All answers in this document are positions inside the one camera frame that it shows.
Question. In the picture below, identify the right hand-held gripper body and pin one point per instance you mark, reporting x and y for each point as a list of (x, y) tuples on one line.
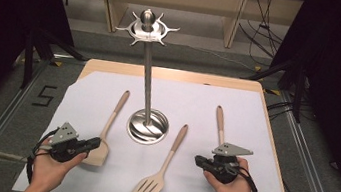
[(230, 150)]

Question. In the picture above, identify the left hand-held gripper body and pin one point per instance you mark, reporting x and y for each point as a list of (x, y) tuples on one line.
[(63, 135)]

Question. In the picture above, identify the beige solid spatula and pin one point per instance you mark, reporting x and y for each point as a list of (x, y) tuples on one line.
[(97, 159)]

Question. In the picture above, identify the beige perforated skimmer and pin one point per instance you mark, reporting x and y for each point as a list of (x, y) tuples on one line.
[(220, 120)]

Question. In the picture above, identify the beige slotted spatula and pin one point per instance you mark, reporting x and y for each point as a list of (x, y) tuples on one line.
[(176, 144)]

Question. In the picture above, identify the metal utensil rack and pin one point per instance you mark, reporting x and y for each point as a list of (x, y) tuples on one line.
[(149, 86)]

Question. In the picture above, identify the person's left hand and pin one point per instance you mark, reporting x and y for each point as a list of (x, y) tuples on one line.
[(47, 169)]

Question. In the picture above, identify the white paper sheet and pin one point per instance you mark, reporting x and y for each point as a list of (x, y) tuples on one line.
[(112, 182)]

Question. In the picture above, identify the black metal stand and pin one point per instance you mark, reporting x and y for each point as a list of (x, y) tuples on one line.
[(299, 94), (29, 56)]

